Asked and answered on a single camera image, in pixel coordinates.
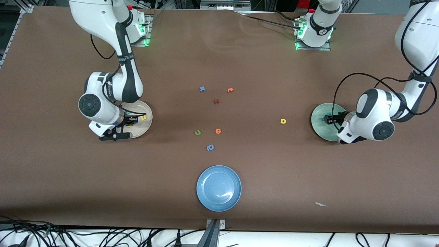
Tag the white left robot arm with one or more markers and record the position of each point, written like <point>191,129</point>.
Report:
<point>374,109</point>

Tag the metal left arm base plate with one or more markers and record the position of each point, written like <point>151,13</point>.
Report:
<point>312,48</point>

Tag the aluminium post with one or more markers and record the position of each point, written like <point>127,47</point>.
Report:
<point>270,4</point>

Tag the green round plate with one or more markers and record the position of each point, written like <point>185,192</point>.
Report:
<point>319,128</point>

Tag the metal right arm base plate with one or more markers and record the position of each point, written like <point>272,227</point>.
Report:
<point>148,34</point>

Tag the dark metal beam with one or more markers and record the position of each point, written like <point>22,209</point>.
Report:
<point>210,236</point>

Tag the red box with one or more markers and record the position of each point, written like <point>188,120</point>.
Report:
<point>302,3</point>

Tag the silver table edge bracket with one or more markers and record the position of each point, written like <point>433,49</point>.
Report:
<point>221,224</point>

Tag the blue foam letter a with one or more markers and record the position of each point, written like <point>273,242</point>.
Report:
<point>210,148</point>

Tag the grey power strip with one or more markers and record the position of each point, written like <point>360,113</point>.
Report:
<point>223,5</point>

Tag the black power plug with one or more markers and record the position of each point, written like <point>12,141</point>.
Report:
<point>178,242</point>
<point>149,243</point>

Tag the beige round plate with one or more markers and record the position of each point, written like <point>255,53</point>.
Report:
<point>144,109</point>

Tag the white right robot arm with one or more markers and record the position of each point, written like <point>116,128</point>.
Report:
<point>96,20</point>

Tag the aluminium frame corner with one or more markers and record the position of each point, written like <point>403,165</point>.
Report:
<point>26,9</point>

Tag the white paper scrap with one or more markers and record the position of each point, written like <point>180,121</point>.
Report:
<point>320,204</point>

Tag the blue round plate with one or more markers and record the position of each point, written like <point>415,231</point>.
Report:
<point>218,188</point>

